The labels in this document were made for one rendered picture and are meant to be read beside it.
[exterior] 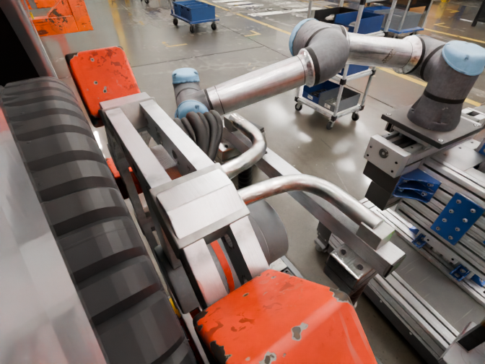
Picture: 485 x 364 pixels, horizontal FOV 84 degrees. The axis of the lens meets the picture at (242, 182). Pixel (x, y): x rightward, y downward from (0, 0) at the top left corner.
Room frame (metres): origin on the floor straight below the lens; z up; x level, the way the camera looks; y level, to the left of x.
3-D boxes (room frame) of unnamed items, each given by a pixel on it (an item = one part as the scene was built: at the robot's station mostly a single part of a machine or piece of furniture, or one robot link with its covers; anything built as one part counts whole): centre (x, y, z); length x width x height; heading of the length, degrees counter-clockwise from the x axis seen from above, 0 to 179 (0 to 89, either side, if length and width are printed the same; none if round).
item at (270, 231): (0.28, 0.04, 0.85); 0.21 x 0.14 x 0.14; 124
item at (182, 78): (0.75, 0.16, 0.95); 0.11 x 0.08 x 0.11; 14
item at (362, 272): (0.22, -0.17, 0.93); 0.09 x 0.05 x 0.05; 124
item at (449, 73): (0.84, -0.65, 0.98); 0.13 x 0.12 x 0.14; 14
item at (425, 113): (0.83, -0.65, 0.87); 0.15 x 0.15 x 0.10
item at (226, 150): (0.50, 0.02, 0.93); 0.09 x 0.05 x 0.05; 124
